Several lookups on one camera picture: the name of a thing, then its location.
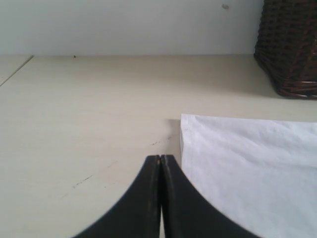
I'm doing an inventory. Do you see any dark brown wicker basket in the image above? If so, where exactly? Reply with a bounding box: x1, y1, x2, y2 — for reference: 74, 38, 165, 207
254, 0, 317, 100

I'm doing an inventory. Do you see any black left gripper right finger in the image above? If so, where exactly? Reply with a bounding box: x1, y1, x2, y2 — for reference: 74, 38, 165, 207
160, 155, 257, 238

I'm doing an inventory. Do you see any white t-shirt red lettering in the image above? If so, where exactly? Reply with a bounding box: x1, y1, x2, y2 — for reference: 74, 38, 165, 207
180, 114, 317, 238

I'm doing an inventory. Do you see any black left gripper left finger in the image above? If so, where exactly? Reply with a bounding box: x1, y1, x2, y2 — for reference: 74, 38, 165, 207
76, 155, 161, 238

